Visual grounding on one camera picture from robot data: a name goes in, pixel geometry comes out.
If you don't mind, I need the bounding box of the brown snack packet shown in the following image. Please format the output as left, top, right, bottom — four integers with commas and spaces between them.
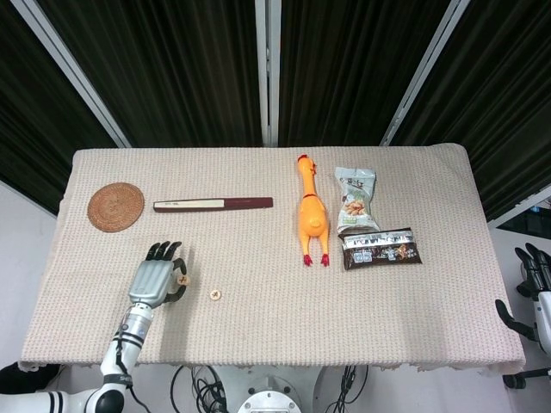
337, 227, 424, 271

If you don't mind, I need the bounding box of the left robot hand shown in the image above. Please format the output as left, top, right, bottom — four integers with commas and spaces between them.
127, 240, 190, 307

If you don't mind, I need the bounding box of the black cable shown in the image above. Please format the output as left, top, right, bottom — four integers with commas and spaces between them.
170, 365, 195, 413
191, 365, 227, 413
337, 365, 369, 413

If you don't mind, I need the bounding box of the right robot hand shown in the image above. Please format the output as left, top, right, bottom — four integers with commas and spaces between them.
494, 243, 551, 345

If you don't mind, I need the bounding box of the white metal frame post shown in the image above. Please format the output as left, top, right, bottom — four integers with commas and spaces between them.
381, 0, 471, 147
9, 0, 133, 150
254, 0, 282, 147

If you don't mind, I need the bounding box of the silver white robot base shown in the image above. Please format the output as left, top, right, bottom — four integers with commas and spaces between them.
217, 365, 324, 413

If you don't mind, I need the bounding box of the black office chair base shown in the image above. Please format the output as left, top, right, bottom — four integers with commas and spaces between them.
502, 367, 551, 388

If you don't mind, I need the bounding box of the dark curtain panel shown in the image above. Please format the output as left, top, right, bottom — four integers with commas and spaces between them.
36, 0, 264, 150
0, 0, 120, 216
278, 0, 447, 150
389, 0, 551, 223

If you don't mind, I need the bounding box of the round woven rattan coaster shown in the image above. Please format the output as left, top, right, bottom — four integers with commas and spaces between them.
87, 182, 145, 235

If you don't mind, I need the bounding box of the yellow rubber chicken toy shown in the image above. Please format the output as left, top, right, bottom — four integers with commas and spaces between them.
295, 153, 331, 267

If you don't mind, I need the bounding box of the pale green nut snack bag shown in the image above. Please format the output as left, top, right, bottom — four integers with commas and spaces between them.
334, 166, 382, 236

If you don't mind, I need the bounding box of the beige waffle tablecloth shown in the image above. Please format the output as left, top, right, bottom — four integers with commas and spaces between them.
17, 144, 526, 373

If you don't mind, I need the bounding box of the white metal frame rail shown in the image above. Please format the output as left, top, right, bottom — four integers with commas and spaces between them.
488, 188, 551, 229

